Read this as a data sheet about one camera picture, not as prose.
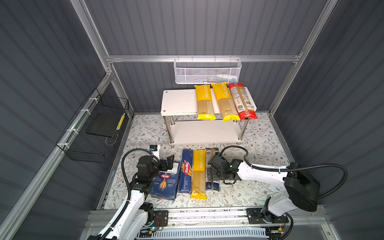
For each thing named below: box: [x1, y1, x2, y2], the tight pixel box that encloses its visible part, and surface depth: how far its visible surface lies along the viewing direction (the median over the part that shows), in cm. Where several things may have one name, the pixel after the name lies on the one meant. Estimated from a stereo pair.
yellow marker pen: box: [116, 112, 126, 131], surface depth 81 cm
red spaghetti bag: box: [228, 82, 258, 121], surface depth 75 cm
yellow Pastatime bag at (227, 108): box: [211, 81, 241, 122], surface depth 76 cm
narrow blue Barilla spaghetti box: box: [178, 149, 193, 194], surface depth 87 cm
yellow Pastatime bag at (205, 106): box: [194, 84, 217, 121], surface depth 76 cm
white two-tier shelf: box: [160, 89, 258, 145], surface depth 98 cm
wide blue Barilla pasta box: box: [150, 162, 181, 200], surface depth 80 cm
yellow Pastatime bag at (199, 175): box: [191, 149, 208, 200], surface depth 86 cm
